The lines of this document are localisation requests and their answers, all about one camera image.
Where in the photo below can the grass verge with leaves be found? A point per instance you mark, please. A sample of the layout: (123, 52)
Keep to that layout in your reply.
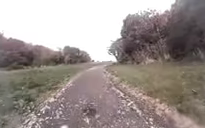
(170, 80)
(20, 86)

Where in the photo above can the row of reddish bushes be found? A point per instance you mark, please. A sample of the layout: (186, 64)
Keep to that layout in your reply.
(23, 53)

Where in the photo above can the grey asphalt path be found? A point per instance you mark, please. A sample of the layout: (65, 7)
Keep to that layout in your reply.
(90, 100)

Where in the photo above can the robot's own part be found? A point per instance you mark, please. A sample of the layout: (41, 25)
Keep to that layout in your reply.
(64, 126)

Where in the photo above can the row of dark trees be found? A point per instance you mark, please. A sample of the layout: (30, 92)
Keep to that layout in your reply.
(170, 36)

